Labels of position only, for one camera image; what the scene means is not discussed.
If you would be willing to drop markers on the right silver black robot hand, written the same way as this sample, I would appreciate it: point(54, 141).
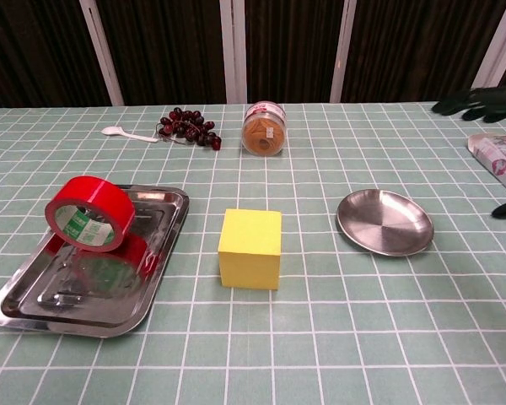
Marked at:
point(489, 103)

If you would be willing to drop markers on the yellow foam cube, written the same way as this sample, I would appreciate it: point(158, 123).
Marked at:
point(249, 253)

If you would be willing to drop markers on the red tape roll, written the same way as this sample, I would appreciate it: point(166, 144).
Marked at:
point(105, 198)

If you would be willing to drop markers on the pink floral carton box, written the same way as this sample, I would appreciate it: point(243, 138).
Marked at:
point(502, 156)

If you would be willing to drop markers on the round steel plate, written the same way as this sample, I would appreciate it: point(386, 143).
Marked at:
point(383, 223)

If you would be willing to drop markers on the clear jar of rubber bands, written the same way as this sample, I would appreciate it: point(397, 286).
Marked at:
point(263, 135)

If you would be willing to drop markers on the dark red grape bunch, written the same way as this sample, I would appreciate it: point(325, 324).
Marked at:
point(190, 126)

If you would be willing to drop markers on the green checkered tablecloth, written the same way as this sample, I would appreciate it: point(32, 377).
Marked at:
point(253, 337)

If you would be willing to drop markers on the rectangular steel tray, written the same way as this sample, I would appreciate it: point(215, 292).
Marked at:
point(160, 219)

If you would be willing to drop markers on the white plastic spoon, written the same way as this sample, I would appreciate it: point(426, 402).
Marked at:
point(111, 131)

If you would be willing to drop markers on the white metal frame post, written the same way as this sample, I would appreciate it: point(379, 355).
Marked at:
point(101, 50)
point(499, 42)
point(233, 50)
point(343, 42)

